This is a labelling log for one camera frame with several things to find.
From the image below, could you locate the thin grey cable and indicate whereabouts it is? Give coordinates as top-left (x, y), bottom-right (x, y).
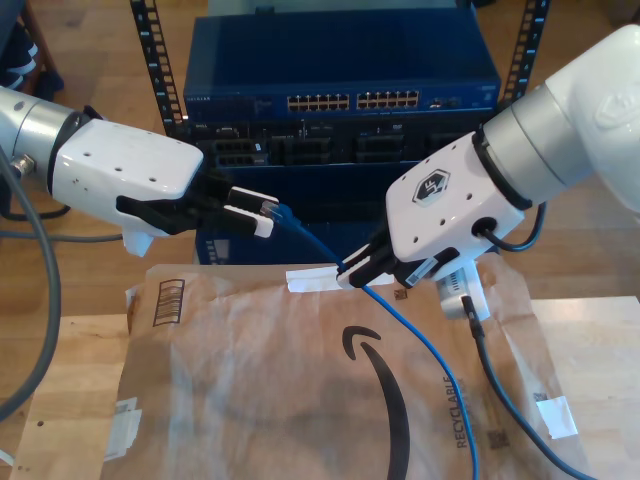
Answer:
top-left (0, 228), bottom-right (125, 245)

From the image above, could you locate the white tape strip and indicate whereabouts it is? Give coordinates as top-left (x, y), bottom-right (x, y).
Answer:
top-left (285, 264), bottom-right (396, 294)

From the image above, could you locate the dark shoe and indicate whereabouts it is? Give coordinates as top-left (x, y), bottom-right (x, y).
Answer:
top-left (29, 69), bottom-right (65, 101)

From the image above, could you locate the black rack server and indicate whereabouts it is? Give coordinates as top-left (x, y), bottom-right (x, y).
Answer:
top-left (189, 118), bottom-right (484, 167)

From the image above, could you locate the brown paper mailing envelope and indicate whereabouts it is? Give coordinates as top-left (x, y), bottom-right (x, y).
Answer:
top-left (102, 252), bottom-right (596, 480)

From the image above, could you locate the blue network switch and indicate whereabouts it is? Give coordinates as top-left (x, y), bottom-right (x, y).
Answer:
top-left (182, 9), bottom-right (503, 121)

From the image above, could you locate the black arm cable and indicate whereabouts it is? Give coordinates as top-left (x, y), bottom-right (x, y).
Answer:
top-left (0, 169), bottom-right (74, 222)

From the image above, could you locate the black perforated rack frame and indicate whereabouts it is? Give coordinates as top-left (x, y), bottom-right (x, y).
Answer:
top-left (129, 0), bottom-right (551, 151)

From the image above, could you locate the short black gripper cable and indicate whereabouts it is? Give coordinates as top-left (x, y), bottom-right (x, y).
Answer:
top-left (472, 202), bottom-right (547, 253)

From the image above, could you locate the blue network cable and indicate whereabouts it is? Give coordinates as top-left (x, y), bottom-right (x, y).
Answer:
top-left (258, 199), bottom-right (482, 480)

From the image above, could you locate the white crumpled paper label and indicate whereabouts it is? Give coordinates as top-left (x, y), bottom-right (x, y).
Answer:
top-left (106, 397), bottom-right (144, 459)

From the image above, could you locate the long black camera cable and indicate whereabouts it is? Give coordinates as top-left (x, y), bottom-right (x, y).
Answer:
top-left (460, 294), bottom-right (599, 480)

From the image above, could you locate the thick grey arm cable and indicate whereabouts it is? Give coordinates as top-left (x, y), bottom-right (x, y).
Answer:
top-left (0, 152), bottom-right (64, 424)

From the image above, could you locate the blue box under rack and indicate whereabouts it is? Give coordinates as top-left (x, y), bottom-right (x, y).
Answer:
top-left (193, 219), bottom-right (384, 266)

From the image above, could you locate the white square paper label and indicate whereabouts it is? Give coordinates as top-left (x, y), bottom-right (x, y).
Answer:
top-left (536, 395), bottom-right (580, 441)

